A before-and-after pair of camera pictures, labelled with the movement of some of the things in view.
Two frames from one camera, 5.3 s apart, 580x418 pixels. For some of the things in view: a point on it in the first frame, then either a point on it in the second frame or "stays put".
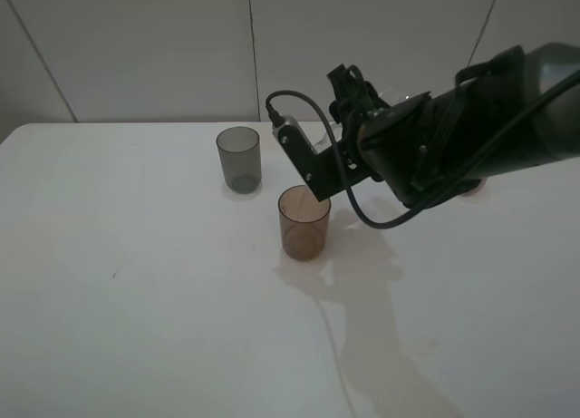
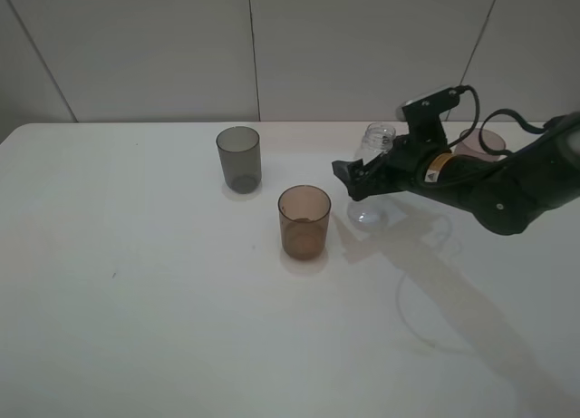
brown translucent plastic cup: [304, 223] stays put
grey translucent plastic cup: [240, 159] stays put
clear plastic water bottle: [388, 96] to [373, 211]
